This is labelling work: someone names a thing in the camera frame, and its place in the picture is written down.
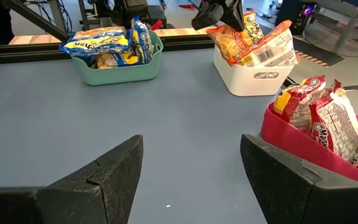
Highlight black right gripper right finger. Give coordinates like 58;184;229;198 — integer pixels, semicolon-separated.
240;134;358;224

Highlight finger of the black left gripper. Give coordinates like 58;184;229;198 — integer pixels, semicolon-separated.
191;2;225;31
224;0;246;32

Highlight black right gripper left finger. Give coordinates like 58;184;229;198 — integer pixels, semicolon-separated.
0;135;144;224

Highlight blue soy sauce ramen pack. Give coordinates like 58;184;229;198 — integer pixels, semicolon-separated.
90;51;140;70
59;26;132;59
131;15;154;65

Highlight teal plastic bin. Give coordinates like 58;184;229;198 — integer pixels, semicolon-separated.
71;29;164;86

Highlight light wooden board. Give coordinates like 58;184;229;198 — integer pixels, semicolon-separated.
8;27;217;46

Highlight black computer tower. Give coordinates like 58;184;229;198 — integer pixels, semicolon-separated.
275;0;317;37

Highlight pink plastic bin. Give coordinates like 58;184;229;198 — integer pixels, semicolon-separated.
259;101;358;187

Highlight white plastic bin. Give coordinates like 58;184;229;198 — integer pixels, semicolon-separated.
213;45;295;97

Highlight black aluminium table frame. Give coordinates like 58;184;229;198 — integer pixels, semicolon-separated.
0;30;217;65

